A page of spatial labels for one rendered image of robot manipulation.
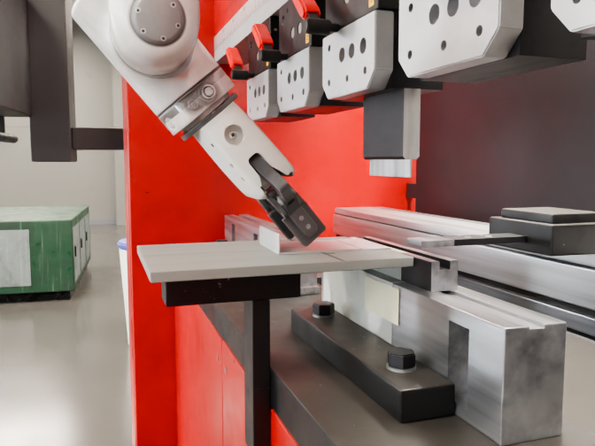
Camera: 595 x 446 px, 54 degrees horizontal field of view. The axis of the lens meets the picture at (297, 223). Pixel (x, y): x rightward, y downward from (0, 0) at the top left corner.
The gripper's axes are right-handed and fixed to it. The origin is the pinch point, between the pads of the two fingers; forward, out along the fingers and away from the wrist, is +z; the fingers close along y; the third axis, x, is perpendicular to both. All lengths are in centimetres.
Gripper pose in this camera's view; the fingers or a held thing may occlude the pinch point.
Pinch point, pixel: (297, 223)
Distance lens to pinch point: 66.2
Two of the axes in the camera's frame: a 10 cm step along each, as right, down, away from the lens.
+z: 6.1, 7.4, 2.6
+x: -7.3, 6.6, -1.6
